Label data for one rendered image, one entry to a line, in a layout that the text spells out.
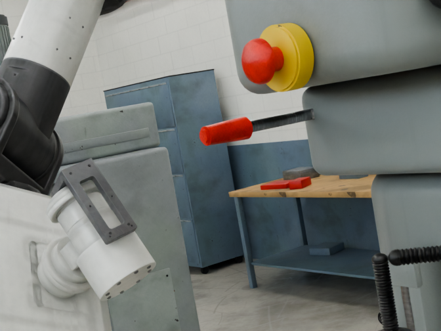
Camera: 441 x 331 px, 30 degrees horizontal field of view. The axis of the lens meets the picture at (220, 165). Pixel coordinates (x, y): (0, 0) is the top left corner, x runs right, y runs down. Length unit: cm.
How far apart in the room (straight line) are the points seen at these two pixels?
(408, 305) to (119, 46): 950
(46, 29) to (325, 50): 44
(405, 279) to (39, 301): 37
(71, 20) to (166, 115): 714
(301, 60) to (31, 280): 37
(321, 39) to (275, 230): 752
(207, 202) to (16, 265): 738
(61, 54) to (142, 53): 875
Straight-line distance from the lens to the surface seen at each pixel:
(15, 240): 90
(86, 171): 82
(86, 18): 108
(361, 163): 85
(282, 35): 73
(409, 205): 86
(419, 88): 78
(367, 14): 69
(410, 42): 69
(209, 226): 826
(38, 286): 88
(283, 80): 73
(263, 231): 839
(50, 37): 105
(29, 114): 101
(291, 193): 659
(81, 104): 1060
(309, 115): 88
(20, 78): 103
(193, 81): 823
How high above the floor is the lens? 174
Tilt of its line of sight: 5 degrees down
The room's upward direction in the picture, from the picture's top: 10 degrees counter-clockwise
